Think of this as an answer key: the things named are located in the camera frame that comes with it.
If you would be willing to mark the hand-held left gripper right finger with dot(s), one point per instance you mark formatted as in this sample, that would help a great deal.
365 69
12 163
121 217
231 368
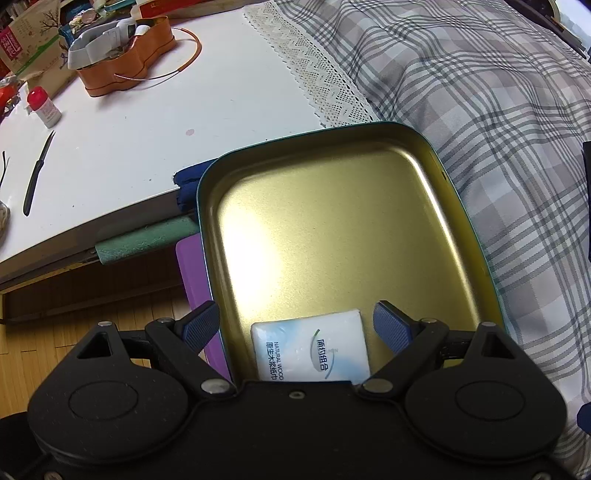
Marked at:
390 325

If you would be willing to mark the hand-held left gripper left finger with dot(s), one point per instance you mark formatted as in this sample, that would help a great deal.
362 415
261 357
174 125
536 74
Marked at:
201 325

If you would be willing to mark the white tissue packet green logo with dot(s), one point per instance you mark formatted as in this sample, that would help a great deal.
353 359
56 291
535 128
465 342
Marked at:
309 346

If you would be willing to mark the gold tin tray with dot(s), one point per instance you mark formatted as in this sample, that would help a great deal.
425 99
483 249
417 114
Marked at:
323 230

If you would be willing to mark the purple board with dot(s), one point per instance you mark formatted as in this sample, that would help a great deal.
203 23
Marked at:
191 277

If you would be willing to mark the green foam pad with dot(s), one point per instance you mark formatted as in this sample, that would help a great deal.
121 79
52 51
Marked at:
138 242

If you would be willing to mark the blue cloth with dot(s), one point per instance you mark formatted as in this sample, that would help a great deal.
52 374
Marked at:
187 189

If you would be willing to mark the black knife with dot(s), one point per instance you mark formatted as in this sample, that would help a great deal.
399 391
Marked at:
34 180

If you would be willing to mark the grey plaid blanket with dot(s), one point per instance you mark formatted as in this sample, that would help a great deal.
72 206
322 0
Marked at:
485 115

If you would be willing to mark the white lace trim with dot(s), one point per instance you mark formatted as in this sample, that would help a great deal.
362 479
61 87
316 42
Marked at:
318 78

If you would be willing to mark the white bottle red cap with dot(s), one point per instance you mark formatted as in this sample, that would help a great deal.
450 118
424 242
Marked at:
46 110

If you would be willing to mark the orange tin box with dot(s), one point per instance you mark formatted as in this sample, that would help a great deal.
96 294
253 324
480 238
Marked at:
138 60

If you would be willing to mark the printed cardboard box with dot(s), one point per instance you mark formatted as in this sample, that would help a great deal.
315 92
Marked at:
37 41

